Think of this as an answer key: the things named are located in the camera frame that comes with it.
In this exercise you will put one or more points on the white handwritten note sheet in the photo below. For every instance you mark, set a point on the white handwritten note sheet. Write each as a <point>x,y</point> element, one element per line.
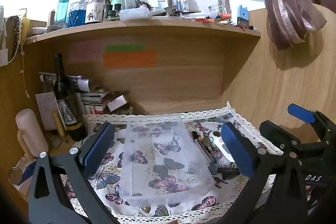
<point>46,111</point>

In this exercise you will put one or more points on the clear jar with pink sticks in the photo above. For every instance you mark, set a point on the clear jar with pink sticks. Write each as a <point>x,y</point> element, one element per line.
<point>224,2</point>

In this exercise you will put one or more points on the dark lace ribbon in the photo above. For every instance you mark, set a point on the dark lace ribbon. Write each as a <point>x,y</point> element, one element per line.
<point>16,32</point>

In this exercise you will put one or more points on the blue liquid bottle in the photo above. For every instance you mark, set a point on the blue liquid bottle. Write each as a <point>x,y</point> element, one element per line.
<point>62,11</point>

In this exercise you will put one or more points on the black metal pen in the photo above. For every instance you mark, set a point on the black metal pen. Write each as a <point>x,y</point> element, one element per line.
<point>202,145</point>

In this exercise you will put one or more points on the blue box with black base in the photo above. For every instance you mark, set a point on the blue box with black base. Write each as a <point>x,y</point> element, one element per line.
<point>242,15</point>

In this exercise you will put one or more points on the wooden shelf board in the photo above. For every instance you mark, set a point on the wooden shelf board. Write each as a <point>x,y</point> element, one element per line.
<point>144,27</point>

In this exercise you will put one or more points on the pale pink cylinder candle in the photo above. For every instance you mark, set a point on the pale pink cylinder candle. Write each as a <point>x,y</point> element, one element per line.
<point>31,129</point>

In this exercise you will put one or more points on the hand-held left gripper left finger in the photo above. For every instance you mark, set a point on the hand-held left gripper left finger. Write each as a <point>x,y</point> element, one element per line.
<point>97,146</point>

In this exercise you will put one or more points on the yellow candle stick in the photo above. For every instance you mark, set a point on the yellow candle stick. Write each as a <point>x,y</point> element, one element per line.
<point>59,125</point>

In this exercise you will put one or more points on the small empty glass jar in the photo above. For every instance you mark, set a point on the small empty glass jar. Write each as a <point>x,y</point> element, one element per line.
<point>214,9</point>

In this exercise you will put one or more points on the orange sticky note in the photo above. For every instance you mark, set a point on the orange sticky note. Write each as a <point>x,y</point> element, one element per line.
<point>128,59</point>

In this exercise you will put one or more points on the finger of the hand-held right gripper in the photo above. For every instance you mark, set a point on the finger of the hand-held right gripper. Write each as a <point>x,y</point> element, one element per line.
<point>275,134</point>
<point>302,113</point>

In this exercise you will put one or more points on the pink sticky note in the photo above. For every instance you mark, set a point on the pink sticky note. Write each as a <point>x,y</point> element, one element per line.
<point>84,52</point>

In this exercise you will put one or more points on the glass bottle with blue beads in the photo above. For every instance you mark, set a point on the glass bottle with blue beads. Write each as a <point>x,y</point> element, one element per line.
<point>77,12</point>

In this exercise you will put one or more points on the green sticky note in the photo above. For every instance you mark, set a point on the green sticky note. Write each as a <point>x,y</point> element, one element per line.
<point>124,48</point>

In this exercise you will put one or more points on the brown cardboard tube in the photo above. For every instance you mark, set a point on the brown cardboard tube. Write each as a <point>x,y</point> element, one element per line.
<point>51,19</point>

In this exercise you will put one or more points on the clear plastic container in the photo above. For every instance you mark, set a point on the clear plastic container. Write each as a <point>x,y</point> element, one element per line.
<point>168,161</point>

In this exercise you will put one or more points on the pink tied curtain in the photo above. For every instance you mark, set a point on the pink tied curtain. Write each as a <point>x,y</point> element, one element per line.
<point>286,11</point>

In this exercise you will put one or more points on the stack of books and papers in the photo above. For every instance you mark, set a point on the stack of books and papers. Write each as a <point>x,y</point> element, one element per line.
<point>92,95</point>

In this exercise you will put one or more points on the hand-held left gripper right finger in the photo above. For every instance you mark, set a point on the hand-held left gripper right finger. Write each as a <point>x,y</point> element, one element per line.
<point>236,150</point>

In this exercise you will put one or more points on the small white cardboard box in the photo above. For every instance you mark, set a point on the small white cardboard box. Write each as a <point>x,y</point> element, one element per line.
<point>116,103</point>

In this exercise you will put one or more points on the clear plastic lidded box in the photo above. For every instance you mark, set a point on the clear plastic lidded box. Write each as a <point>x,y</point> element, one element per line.
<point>135,14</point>

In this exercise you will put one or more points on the white plug adapter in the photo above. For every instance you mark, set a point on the white plug adapter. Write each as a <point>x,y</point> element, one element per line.
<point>219,144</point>

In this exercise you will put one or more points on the dark green ink bottle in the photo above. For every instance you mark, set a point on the dark green ink bottle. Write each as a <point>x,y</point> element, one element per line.
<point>113,12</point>

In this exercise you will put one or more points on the butterfly print lace tablecloth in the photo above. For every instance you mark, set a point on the butterfly print lace tablecloth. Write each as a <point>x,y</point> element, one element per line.
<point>110,187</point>

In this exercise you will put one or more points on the dark wine bottle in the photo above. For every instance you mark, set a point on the dark wine bottle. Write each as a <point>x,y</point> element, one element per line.
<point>64,98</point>

